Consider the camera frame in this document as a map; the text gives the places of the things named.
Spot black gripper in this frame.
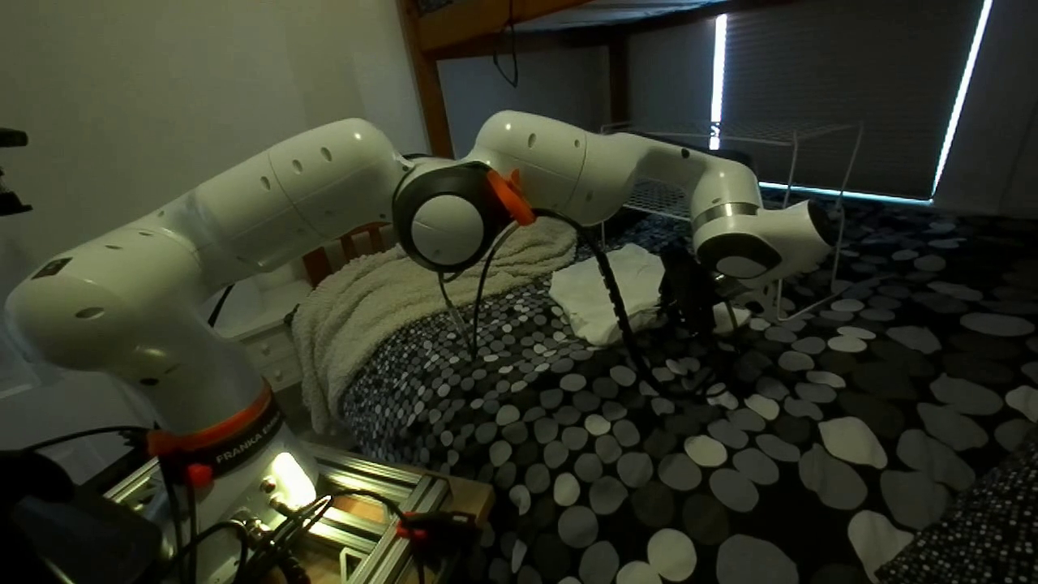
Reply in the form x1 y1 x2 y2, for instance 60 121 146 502
663 246 713 334

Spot white thin towel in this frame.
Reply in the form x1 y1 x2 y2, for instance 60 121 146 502
547 244 753 346

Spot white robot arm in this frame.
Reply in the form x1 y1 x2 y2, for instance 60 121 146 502
8 109 834 516

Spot black dotted bed cover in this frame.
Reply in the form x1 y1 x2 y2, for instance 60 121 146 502
339 208 1038 584

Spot dark window blind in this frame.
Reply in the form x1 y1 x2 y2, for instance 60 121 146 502
623 0 1035 214

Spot black box lower left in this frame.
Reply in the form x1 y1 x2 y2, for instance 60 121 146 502
0 452 163 584

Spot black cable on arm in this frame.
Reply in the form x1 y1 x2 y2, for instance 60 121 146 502
435 211 695 406

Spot wooden bed frame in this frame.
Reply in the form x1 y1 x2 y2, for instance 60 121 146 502
294 0 628 286

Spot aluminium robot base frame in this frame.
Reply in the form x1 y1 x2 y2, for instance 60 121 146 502
107 446 494 584

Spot black camera on left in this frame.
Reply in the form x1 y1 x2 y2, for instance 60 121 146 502
0 128 35 222

